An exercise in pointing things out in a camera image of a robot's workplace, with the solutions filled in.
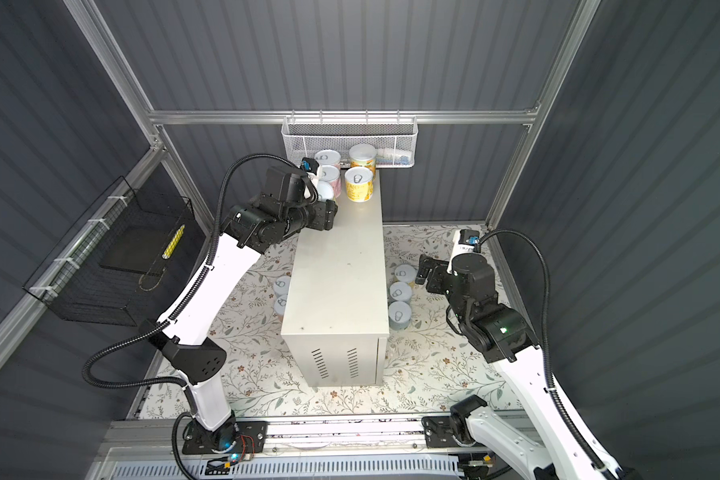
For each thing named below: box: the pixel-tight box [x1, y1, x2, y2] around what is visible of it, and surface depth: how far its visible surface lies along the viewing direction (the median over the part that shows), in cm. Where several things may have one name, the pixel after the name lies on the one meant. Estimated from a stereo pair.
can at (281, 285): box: [273, 276, 291, 296], surface depth 98 cm
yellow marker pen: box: [162, 224, 186, 260], surface depth 80 cm
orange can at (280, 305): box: [274, 294, 288, 318], surface depth 94 cm
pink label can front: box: [314, 149, 341, 169], surface depth 84 cm
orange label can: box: [349, 143, 377, 182], surface depth 81 cm
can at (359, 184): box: [344, 166, 374, 203], surface depth 79 cm
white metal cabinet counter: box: [281, 170, 390, 387], surface depth 66 cm
